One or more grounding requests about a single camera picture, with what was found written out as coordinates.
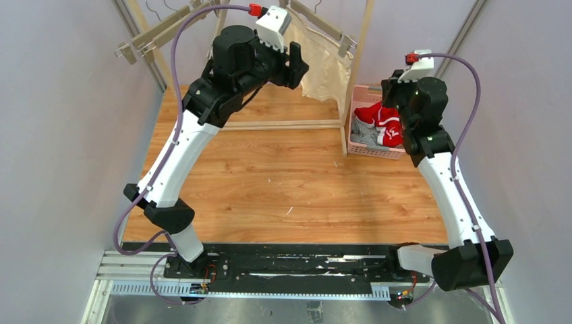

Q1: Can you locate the red underwear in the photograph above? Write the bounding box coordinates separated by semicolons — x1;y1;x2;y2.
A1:
355;102;403;147

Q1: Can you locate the grey striped underwear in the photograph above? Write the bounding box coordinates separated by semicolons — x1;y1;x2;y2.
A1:
350;117;382;146

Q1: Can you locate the cream underwear hanger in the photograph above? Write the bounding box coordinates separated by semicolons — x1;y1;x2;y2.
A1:
279;0;357;57

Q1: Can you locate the beige clip hanger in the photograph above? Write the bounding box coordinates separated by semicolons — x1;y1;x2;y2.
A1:
114;1;208;65
132;1;221;57

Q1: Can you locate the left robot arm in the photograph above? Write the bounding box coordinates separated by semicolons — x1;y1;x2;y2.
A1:
123;25;309;271

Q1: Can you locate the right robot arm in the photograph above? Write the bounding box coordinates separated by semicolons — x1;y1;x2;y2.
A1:
380;70;514;291

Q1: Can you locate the cream underwear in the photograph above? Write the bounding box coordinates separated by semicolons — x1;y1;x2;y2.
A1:
283;8;353;115

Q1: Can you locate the empty beige clip hanger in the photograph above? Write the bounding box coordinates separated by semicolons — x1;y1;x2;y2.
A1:
114;1;208;65

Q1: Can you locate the pink plastic basket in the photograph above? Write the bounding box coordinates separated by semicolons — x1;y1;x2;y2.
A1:
347;84;405;160

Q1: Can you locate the wooden clothes rack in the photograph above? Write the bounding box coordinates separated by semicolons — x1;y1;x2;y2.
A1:
125;1;374;132

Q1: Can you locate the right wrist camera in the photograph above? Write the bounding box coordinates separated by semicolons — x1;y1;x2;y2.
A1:
398;49;434;83

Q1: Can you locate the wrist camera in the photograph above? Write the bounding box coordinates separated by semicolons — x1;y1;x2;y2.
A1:
398;49;434;83
256;5;291;53

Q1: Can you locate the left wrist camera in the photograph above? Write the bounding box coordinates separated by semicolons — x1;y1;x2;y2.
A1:
256;5;291;53

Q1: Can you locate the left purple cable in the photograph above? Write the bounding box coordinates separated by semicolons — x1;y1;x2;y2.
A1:
112;3;264;307

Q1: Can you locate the purple cable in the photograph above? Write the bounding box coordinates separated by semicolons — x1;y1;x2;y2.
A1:
405;53;508;324
112;3;264;307

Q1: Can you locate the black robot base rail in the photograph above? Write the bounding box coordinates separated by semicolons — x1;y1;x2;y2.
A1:
144;242;432;302

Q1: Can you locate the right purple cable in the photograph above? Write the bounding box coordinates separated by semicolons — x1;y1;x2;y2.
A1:
405;53;508;324

